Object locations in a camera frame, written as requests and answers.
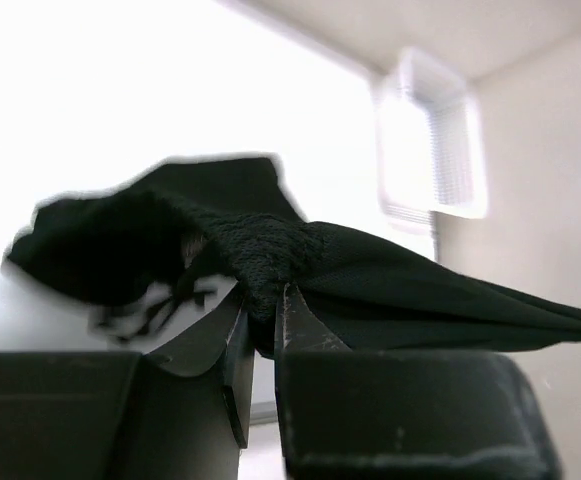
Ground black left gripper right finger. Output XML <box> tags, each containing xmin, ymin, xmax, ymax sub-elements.
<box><xmin>275</xmin><ymin>285</ymin><xmax>563</xmax><ymax>480</ymax></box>

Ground white perforated plastic basket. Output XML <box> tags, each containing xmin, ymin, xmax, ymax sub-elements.
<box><xmin>374</xmin><ymin>47</ymin><xmax>488</xmax><ymax>231</ymax></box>

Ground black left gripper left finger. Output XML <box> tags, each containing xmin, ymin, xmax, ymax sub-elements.
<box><xmin>0</xmin><ymin>289</ymin><xmax>254</xmax><ymax>479</ymax></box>

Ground black shorts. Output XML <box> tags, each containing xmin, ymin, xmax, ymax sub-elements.
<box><xmin>6</xmin><ymin>157</ymin><xmax>581</xmax><ymax>356</ymax></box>

